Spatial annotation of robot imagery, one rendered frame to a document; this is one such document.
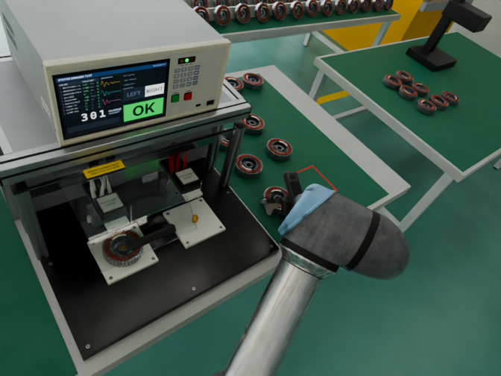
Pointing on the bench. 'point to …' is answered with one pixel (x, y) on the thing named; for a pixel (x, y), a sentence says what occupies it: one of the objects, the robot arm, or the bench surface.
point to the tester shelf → (11, 169)
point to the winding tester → (115, 51)
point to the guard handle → (150, 237)
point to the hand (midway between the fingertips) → (276, 199)
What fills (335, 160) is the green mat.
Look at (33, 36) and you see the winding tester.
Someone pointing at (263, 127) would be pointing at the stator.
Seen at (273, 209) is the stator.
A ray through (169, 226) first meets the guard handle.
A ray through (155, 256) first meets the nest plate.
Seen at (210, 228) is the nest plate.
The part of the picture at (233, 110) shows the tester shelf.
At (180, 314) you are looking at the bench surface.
